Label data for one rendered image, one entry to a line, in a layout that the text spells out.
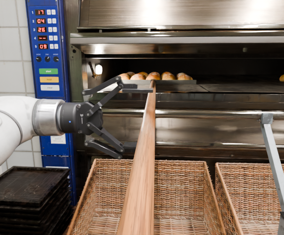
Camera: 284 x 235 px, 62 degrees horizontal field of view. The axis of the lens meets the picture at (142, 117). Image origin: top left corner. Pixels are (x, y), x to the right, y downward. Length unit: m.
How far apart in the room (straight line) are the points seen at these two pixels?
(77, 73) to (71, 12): 0.27
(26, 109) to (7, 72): 0.75
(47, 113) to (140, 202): 0.40
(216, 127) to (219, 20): 0.48
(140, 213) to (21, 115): 0.43
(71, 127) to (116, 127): 0.63
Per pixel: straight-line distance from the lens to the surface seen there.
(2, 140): 0.52
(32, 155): 1.39
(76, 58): 1.19
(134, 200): 0.23
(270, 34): 1.06
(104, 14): 1.16
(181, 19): 1.13
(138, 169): 0.28
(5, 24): 1.34
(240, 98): 1.19
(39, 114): 0.59
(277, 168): 0.77
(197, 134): 1.18
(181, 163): 1.19
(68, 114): 0.57
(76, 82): 1.20
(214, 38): 1.00
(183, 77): 1.58
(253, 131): 1.25
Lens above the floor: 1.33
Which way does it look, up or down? 13 degrees down
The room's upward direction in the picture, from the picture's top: straight up
